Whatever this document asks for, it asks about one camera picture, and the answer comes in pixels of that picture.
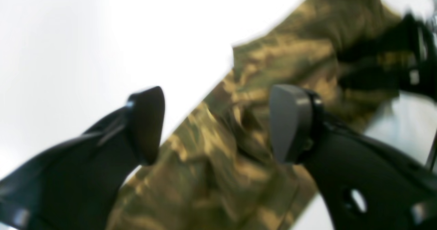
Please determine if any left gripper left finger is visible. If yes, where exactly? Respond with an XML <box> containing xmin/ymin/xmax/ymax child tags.
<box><xmin>0</xmin><ymin>86</ymin><xmax>165</xmax><ymax>230</ymax></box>

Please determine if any camouflage pattern T-shirt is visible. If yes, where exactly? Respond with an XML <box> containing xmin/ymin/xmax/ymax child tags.
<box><xmin>105</xmin><ymin>0</ymin><xmax>406</xmax><ymax>230</ymax></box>

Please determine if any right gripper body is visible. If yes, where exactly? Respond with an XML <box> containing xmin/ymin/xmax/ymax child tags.
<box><xmin>337</xmin><ymin>14</ymin><xmax>436</xmax><ymax>100</ymax></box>

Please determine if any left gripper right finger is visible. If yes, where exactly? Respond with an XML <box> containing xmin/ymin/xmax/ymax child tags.
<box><xmin>269</xmin><ymin>84</ymin><xmax>437</xmax><ymax>230</ymax></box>

